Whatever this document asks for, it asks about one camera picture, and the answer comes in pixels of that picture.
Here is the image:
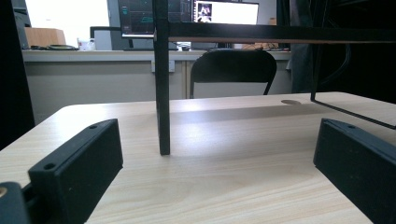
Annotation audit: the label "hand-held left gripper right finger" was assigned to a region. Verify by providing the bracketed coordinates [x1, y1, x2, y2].
[313, 118, 396, 224]

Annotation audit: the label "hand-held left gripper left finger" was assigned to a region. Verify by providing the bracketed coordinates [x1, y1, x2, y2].
[27, 119, 124, 224]

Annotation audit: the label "black metal shelf rack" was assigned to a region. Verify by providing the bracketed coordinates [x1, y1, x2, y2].
[152, 0, 396, 156]

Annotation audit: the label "grey counter desk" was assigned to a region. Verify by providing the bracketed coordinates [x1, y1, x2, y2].
[21, 49, 292, 125]

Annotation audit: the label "dark curtain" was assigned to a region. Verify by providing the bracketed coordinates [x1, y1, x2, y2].
[276, 0, 396, 105]

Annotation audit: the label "black curtain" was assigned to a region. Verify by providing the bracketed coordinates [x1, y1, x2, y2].
[0, 0, 35, 152]

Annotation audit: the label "small clear bottles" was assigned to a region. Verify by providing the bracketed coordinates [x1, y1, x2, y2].
[77, 37, 96, 51]

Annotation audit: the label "small grey monitor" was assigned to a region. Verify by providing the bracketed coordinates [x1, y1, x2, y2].
[90, 26, 123, 51]

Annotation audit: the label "brown cardboard box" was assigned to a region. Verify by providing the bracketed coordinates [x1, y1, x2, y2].
[23, 27, 67, 49]

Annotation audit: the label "monitor with dark screen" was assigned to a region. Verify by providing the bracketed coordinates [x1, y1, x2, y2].
[117, 0, 157, 39]

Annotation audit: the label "monitor with white screen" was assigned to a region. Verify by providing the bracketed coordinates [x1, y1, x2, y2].
[178, 0, 260, 25]

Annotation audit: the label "coiled dark cable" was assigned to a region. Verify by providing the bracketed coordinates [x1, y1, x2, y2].
[30, 44, 79, 51]

